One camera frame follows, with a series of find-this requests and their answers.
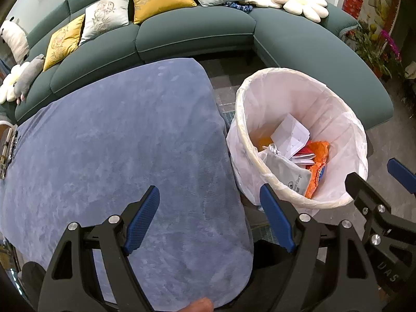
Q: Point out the white lined trash bin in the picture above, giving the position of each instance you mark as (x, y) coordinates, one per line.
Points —
(325, 104)

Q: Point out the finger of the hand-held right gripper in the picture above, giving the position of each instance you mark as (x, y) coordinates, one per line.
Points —
(403, 174)
(383, 224)

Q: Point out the white cloth pouch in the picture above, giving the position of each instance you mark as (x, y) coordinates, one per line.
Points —
(287, 175)

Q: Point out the white plush toy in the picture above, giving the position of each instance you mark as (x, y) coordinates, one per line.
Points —
(14, 40)

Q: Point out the green curved sofa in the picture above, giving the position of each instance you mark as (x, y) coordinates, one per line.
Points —
(195, 35)

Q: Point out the blue plush blanket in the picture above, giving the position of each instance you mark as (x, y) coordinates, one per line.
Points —
(113, 143)

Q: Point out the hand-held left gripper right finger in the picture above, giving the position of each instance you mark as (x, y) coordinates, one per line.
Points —
(276, 214)

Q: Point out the orange snack bag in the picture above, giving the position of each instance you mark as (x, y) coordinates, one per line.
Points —
(320, 165)

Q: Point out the wall painting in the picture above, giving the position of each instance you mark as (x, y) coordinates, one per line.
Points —
(382, 0)

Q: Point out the grey mouse plush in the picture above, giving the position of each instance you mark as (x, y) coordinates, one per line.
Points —
(29, 74)

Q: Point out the white paper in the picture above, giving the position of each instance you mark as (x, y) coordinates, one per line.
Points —
(291, 133)

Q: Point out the blue beaded item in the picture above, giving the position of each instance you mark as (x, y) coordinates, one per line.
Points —
(239, 6)

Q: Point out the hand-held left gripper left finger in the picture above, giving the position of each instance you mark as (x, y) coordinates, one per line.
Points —
(143, 214)

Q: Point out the dark metal object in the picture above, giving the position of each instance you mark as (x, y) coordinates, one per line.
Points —
(9, 149)

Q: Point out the potted flowering plant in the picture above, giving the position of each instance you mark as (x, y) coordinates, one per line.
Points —
(373, 52)

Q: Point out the white round object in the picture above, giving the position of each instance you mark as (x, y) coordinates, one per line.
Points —
(411, 71)

